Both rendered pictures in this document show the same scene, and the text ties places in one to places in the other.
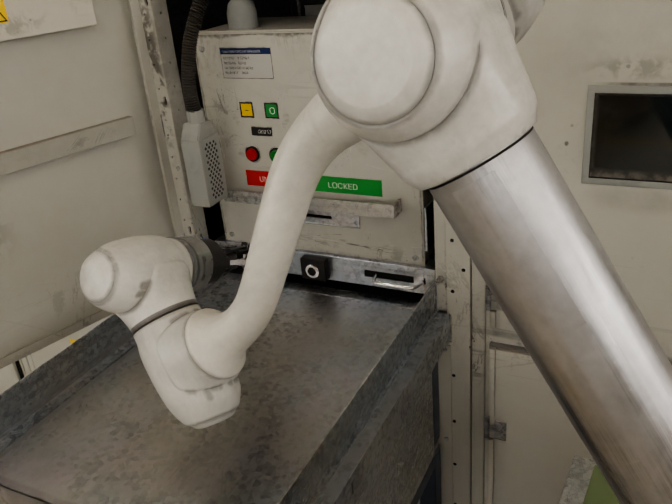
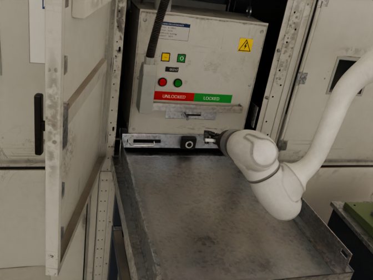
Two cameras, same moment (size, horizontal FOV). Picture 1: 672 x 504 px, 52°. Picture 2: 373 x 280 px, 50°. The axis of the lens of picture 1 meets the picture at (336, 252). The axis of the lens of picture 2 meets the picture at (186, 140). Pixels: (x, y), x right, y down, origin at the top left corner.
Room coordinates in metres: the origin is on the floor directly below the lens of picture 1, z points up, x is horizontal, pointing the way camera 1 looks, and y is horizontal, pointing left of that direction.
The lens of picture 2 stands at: (0.35, 1.14, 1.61)
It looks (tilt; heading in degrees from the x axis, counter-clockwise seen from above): 25 degrees down; 312
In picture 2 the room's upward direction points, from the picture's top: 10 degrees clockwise
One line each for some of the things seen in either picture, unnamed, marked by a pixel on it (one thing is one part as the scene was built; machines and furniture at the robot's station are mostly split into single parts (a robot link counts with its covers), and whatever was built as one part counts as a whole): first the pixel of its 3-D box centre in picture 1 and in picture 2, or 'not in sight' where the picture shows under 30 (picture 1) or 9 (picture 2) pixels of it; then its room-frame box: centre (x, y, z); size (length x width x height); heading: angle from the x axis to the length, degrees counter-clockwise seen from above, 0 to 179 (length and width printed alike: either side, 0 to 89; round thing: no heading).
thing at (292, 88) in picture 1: (307, 153); (196, 81); (1.36, 0.04, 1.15); 0.48 x 0.01 x 0.48; 62
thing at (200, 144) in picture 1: (204, 161); (146, 86); (1.39, 0.26, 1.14); 0.08 x 0.05 x 0.17; 152
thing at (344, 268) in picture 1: (322, 261); (186, 139); (1.37, 0.03, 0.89); 0.54 x 0.05 x 0.06; 62
